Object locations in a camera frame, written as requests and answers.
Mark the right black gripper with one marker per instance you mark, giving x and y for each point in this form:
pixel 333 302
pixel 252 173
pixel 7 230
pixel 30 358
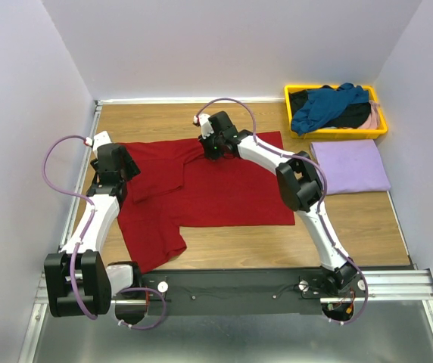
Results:
pixel 204 141

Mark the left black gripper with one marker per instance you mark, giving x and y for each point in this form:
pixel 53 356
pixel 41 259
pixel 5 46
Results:
pixel 132 169

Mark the red t shirt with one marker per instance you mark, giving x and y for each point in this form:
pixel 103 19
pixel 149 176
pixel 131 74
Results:
pixel 179 187

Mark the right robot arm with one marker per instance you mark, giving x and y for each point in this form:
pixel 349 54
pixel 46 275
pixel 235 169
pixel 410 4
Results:
pixel 300 185

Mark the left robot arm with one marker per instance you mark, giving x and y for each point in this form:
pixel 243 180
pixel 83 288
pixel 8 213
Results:
pixel 77 281

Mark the yellow plastic bin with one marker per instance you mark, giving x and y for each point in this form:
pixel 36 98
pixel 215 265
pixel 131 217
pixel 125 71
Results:
pixel 331 112

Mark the blue t shirt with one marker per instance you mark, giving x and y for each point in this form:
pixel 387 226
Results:
pixel 326 107

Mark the folded purple t shirt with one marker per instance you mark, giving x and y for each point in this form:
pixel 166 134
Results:
pixel 353 166

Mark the pink t shirt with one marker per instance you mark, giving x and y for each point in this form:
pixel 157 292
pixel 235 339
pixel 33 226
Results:
pixel 373 120

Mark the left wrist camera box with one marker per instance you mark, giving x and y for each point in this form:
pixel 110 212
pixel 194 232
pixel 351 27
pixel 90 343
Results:
pixel 100 139

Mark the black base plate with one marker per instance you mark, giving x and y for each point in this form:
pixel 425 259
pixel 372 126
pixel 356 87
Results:
pixel 134 306

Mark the aluminium front rail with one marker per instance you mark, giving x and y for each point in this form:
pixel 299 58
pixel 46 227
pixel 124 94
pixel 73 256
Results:
pixel 387 285

